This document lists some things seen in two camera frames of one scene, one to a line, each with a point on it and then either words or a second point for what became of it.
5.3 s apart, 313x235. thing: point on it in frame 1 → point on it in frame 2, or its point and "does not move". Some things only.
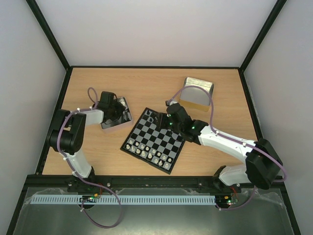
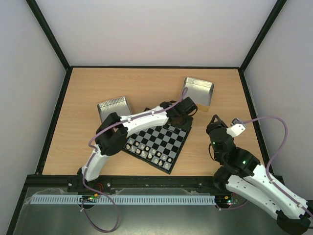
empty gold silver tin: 196,97 does not move
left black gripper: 121,107 → 187,126
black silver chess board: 148,143 does not move
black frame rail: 141,184 does not move
